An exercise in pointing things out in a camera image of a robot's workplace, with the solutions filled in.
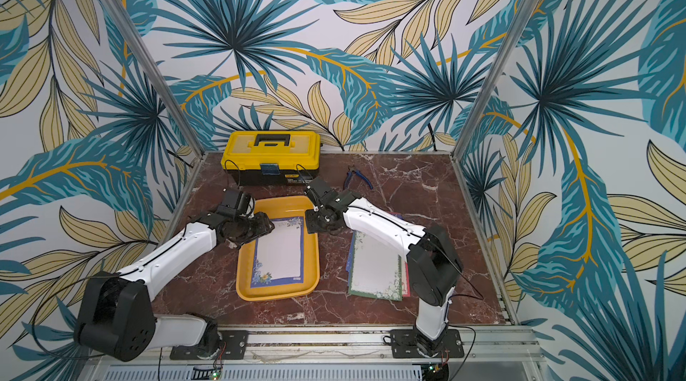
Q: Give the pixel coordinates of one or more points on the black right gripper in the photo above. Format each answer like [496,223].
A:
[319,219]

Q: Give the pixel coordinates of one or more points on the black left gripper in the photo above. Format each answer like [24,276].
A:
[263,227]

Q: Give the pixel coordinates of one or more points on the yellow plastic tray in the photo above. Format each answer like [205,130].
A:
[282,207]

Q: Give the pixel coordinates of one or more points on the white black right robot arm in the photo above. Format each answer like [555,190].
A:
[433,265]

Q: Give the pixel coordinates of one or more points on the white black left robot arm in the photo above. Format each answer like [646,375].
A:
[116,316]

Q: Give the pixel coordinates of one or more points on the yellow black toolbox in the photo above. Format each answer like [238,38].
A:
[262,158]

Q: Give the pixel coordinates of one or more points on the blue handled pliers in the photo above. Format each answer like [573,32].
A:
[354,172]

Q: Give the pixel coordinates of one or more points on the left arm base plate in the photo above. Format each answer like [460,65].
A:
[227,345]

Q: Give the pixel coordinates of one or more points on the aluminium front rail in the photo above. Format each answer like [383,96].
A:
[364,344]

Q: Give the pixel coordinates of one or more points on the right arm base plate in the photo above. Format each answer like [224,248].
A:
[411,344]

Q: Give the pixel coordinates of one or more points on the aluminium right corner post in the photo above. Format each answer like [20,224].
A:
[515,31]

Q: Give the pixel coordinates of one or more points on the aluminium corner post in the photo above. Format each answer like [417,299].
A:
[131,36]
[515,31]

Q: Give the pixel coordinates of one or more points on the aluminium left corner post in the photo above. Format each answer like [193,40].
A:
[131,36]

